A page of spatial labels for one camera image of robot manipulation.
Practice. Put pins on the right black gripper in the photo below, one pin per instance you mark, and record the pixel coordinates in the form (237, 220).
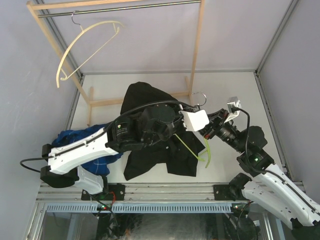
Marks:
(216, 119)

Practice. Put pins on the green hanger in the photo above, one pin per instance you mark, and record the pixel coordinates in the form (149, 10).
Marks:
(205, 150)

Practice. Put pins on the black shirt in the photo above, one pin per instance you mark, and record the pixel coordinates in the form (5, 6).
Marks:
(177, 158)

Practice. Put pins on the blue plaid shirt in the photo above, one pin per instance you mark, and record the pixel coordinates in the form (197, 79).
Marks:
(88, 148)

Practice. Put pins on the wooden clothes rack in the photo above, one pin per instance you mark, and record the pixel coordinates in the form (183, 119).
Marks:
(162, 49)

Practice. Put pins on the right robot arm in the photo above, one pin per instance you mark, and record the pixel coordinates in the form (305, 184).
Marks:
(263, 181)

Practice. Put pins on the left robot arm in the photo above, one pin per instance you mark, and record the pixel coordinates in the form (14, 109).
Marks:
(134, 130)

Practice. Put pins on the cream hanger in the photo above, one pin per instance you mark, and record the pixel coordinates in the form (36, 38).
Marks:
(94, 44)

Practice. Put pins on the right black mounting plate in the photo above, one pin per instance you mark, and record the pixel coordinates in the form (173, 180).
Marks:
(226, 192)

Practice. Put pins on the black mounting plate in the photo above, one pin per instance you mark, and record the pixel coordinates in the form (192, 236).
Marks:
(226, 192)
(115, 192)

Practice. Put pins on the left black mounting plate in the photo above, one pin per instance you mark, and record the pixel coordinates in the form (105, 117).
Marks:
(115, 192)

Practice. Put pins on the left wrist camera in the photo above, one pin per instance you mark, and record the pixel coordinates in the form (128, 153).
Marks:
(194, 121)

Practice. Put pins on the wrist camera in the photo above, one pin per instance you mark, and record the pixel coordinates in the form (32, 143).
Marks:
(194, 121)
(234, 106)

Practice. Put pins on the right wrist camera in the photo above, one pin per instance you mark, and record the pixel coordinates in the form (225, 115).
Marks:
(234, 106)

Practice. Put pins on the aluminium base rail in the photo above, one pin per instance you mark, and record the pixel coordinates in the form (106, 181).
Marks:
(136, 193)

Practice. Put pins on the grey slotted cable duct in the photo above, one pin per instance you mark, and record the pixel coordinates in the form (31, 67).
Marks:
(144, 208)

